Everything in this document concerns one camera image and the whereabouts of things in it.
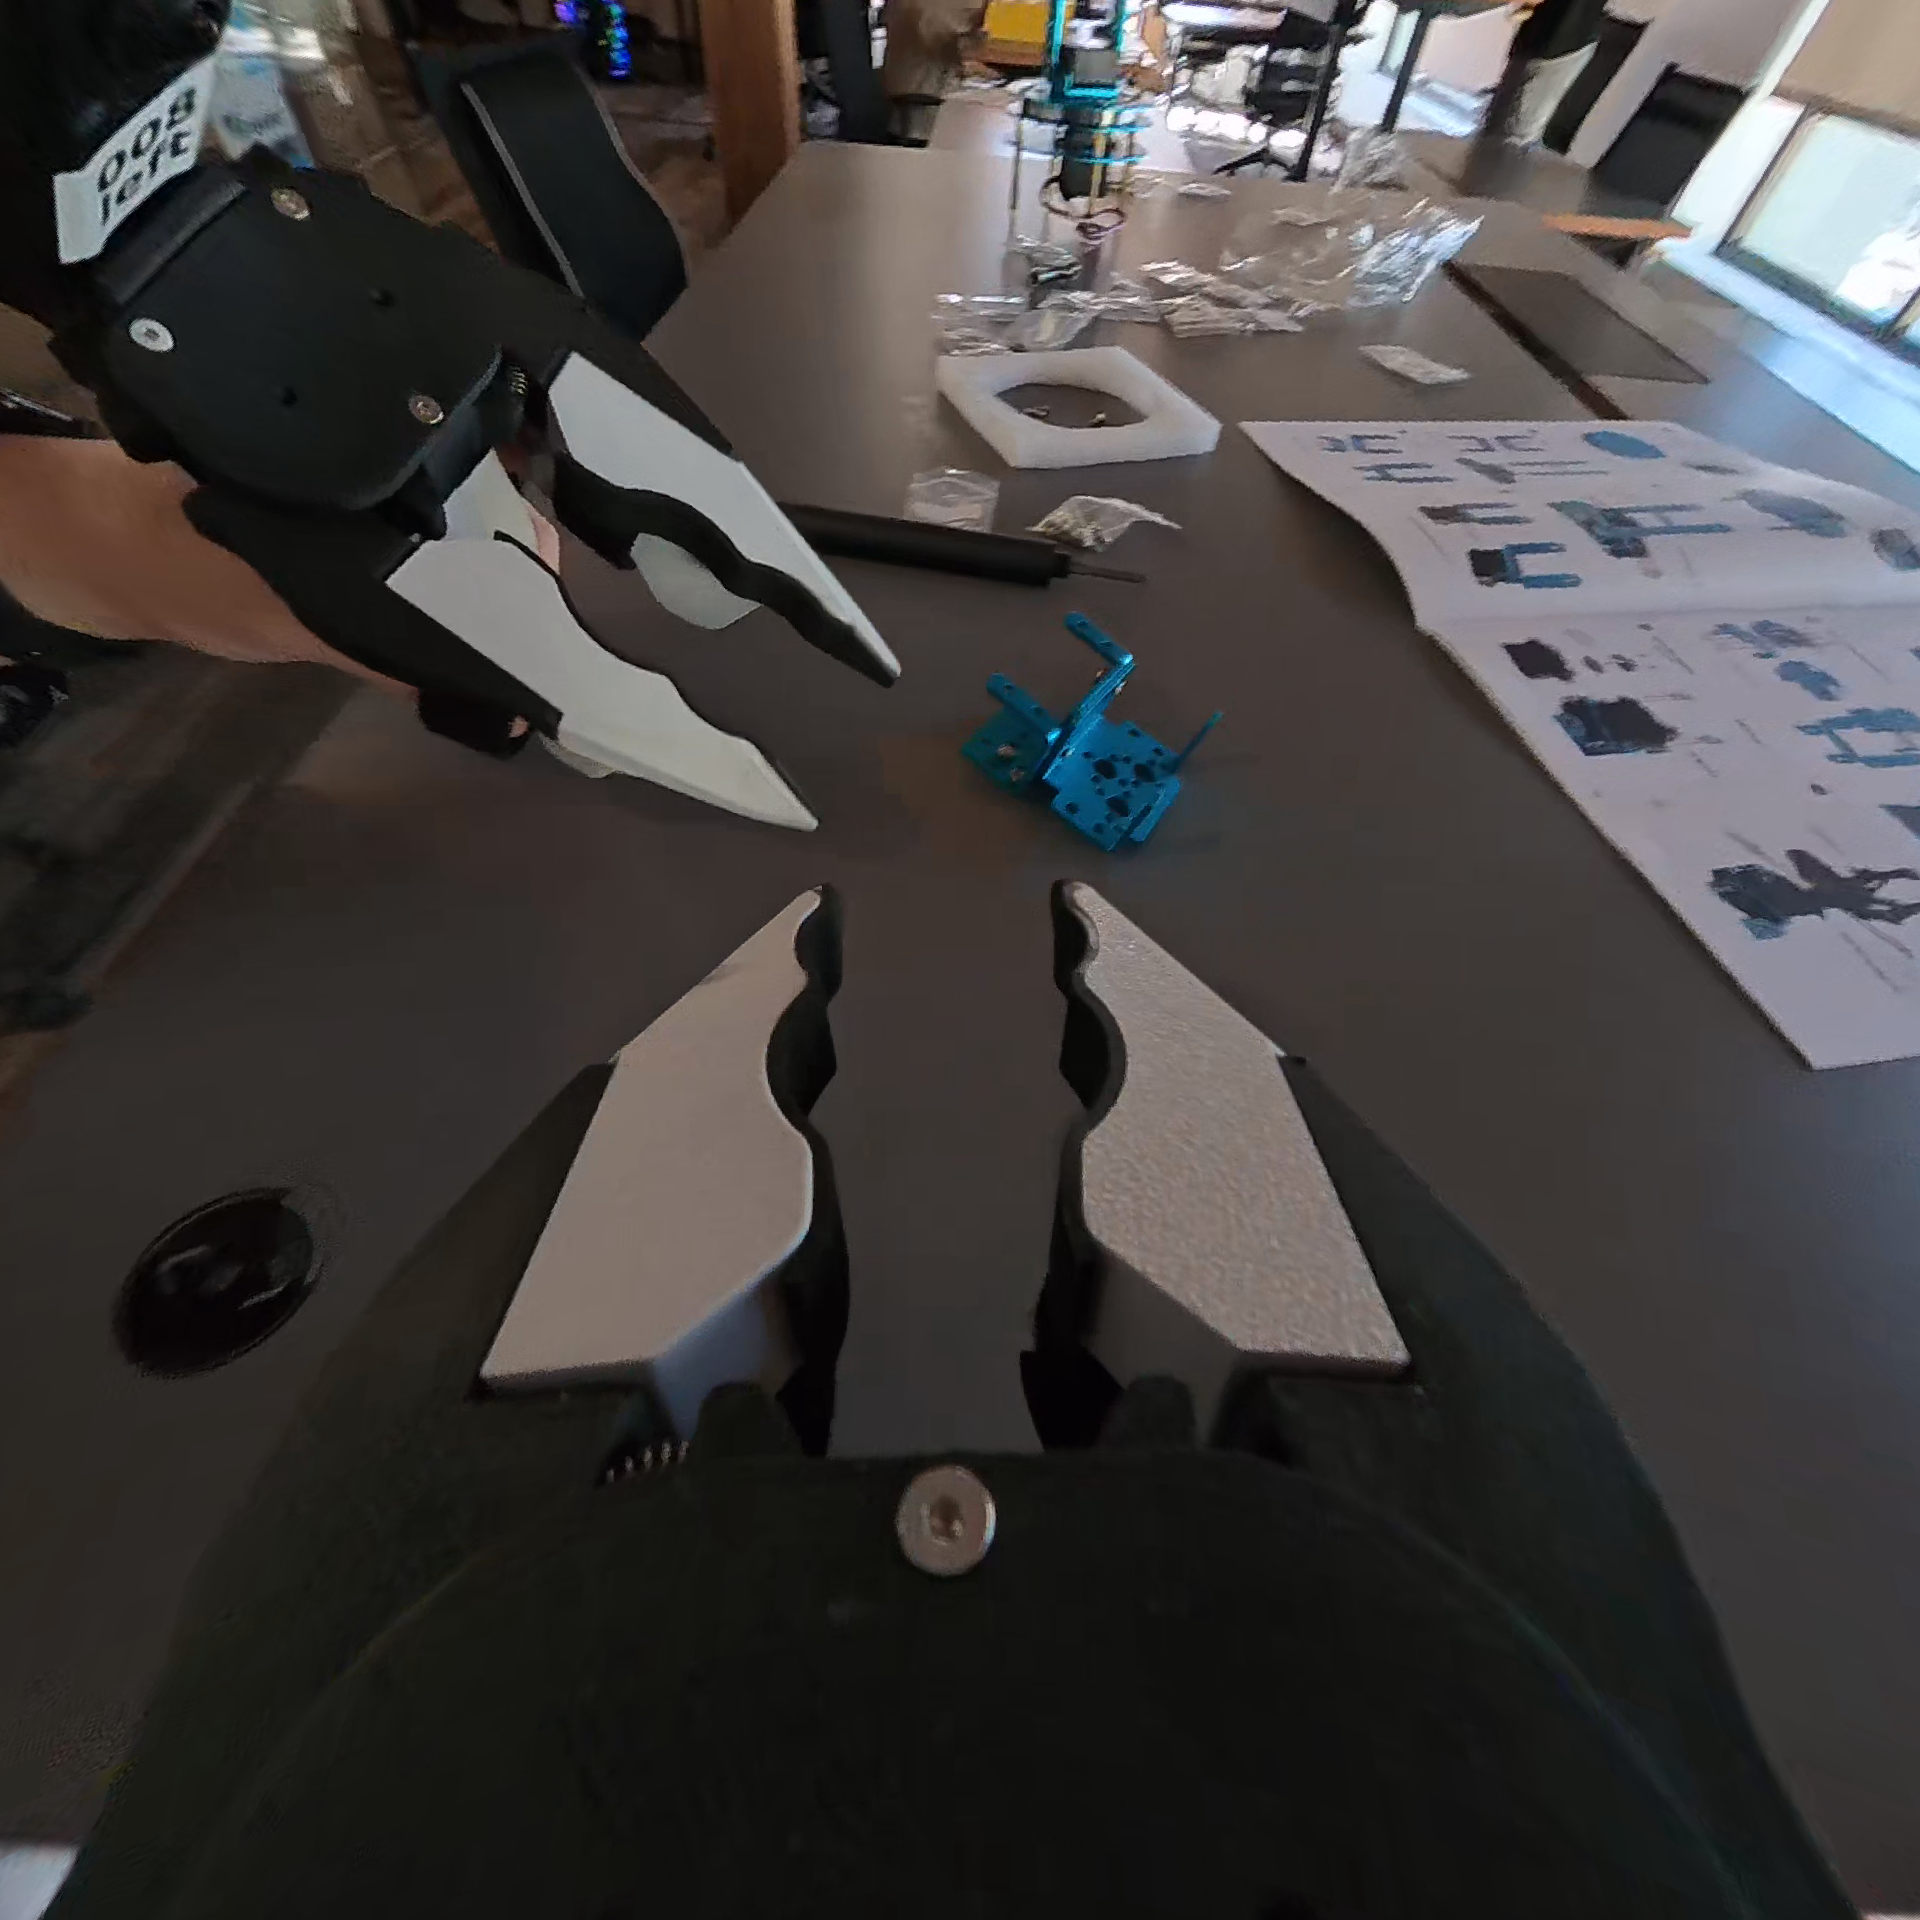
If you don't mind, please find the dark desk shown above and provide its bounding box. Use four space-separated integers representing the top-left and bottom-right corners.
0 134 1920 1920

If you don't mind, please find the wooden post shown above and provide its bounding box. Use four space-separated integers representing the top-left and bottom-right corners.
695 0 804 228

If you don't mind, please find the black chair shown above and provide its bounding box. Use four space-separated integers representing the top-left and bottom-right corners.
411 37 691 345

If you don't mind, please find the round black desk grommet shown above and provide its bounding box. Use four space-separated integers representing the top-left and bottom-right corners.
114 1185 328 1378

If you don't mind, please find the person's left hand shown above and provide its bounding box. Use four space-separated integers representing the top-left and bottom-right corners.
0 439 371 673

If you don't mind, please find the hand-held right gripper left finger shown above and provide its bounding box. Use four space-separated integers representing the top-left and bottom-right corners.
480 885 849 1459

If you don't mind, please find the white foam ring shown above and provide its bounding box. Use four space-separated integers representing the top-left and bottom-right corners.
933 345 1223 477

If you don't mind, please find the instruction booklet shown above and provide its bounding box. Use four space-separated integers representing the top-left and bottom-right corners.
1242 417 1920 1075

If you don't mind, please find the blue metal bracket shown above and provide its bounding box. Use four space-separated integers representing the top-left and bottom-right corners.
959 613 1223 859

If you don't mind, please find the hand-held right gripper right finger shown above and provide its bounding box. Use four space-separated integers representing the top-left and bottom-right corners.
1025 877 1415 1455

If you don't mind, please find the dark desk cable flap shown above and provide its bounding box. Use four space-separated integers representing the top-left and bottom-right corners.
1446 254 1711 387

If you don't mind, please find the crumpled clear screw bag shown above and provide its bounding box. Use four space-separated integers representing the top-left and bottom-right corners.
1025 495 1184 547

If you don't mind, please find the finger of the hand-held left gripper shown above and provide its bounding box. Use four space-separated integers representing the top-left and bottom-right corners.
541 348 906 691
383 462 821 835

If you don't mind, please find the clear bags pile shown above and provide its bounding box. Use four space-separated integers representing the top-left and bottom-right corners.
932 254 1329 350

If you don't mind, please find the black electric screwdriver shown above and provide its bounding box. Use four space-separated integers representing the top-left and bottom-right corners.
779 502 1150 588

